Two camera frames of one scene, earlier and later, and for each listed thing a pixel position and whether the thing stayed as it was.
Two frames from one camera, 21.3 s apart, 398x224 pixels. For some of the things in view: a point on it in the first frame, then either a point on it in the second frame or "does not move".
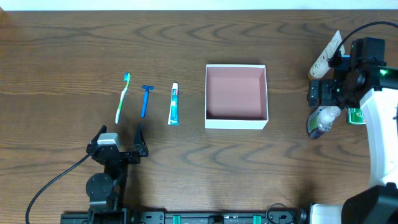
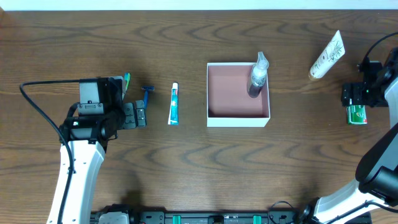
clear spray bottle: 321,120 to 259,76
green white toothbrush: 126,78 does not move
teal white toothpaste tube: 173,117 does not move
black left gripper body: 123,155 to 129,115
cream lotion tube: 321,66 does not move
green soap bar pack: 355,116 does not move
